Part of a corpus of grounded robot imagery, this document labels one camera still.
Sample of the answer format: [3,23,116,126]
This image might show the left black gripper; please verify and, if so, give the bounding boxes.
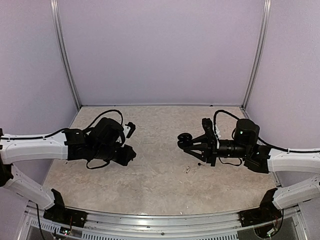
[92,143,136,167]

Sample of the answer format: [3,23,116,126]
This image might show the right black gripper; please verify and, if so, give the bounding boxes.
[184,133,250,167]

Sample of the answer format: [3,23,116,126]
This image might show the black earbud charging case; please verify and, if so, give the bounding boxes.
[177,132,193,149]

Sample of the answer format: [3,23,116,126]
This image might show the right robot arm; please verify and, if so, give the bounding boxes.
[177,118,320,222]

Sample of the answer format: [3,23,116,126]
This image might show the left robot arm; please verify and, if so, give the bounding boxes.
[0,117,137,223]

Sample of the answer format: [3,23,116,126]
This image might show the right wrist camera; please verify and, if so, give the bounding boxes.
[201,118,221,149]

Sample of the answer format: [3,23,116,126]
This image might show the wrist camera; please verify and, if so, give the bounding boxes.
[201,118,221,149]
[122,122,136,139]

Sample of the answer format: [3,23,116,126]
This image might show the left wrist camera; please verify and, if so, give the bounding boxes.
[122,122,136,139]

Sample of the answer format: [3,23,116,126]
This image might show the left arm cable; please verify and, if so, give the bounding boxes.
[84,109,125,132]

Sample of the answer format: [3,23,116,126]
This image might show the front aluminium rail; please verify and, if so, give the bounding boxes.
[16,202,309,240]

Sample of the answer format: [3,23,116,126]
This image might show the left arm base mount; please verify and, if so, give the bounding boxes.
[43,208,88,228]

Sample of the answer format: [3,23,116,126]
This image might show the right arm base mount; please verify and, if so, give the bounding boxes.
[239,207,283,227]

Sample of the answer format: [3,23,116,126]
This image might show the right aluminium frame post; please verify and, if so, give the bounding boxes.
[241,0,272,111]

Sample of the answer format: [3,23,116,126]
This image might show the aluminium frame post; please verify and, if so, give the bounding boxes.
[241,0,272,111]
[49,0,82,111]

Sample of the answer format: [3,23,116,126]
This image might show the left aluminium frame post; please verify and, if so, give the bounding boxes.
[49,0,82,111]

